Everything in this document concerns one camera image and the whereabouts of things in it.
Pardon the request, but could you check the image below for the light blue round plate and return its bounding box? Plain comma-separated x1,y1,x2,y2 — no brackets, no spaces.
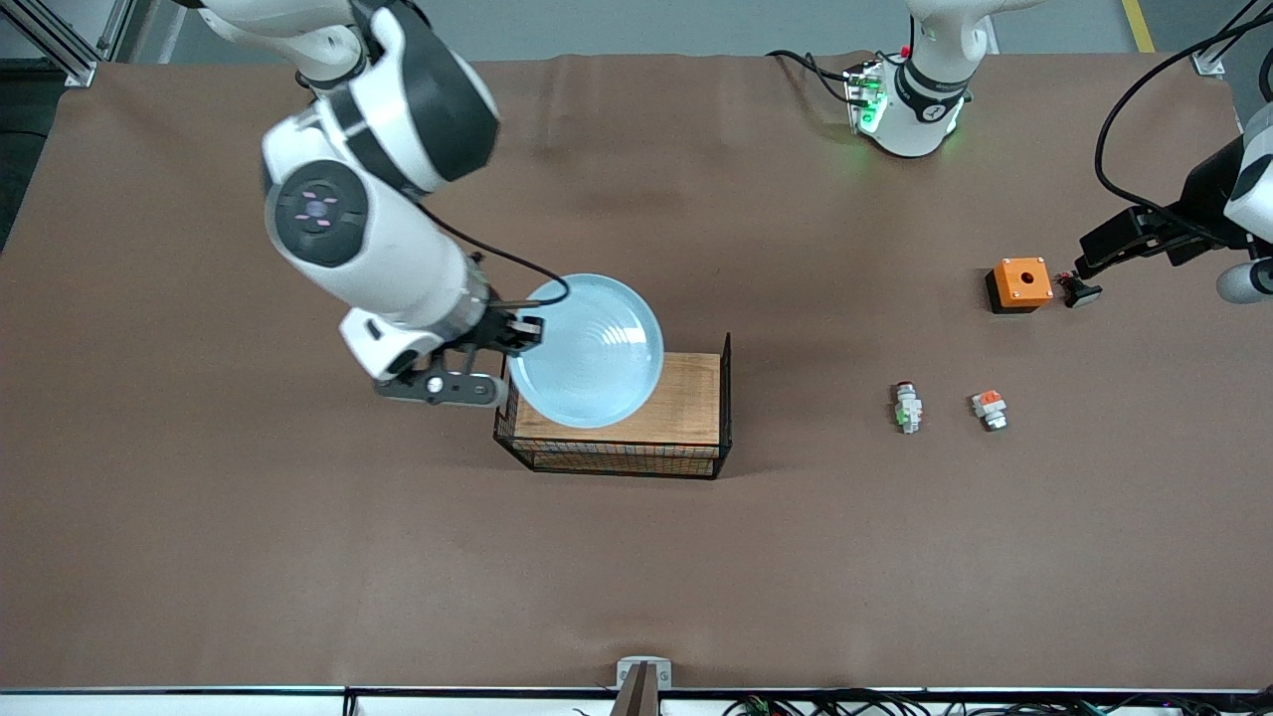
507,273,665,431

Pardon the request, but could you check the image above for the black push button head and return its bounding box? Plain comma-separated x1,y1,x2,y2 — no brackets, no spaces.
1056,269,1103,309

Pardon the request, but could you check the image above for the brown table cover sheet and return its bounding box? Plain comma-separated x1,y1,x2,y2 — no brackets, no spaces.
0,50,1273,692

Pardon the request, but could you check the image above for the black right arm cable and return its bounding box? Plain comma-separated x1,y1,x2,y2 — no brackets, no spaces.
413,199,572,309

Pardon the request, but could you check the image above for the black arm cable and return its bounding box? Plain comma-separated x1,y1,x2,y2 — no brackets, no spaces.
1093,0,1273,232
413,199,572,309

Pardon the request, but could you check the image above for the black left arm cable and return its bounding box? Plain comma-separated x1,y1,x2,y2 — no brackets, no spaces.
1093,0,1273,232

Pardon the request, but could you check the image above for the orange button enclosure box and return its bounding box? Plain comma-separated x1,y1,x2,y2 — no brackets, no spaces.
985,257,1054,315

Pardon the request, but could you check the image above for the wire basket with wooden top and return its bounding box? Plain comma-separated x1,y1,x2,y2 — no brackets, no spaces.
493,333,734,480

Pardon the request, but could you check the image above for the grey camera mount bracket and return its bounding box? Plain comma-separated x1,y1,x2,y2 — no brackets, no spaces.
609,656,673,716

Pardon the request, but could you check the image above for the black base cable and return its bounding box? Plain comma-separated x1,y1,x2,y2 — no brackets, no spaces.
766,48,866,105

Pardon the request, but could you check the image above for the black cable bundle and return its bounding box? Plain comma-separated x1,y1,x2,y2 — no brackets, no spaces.
721,690,1273,716

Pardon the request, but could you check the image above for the white table edge rail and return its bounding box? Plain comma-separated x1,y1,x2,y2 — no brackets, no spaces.
0,686,1273,716

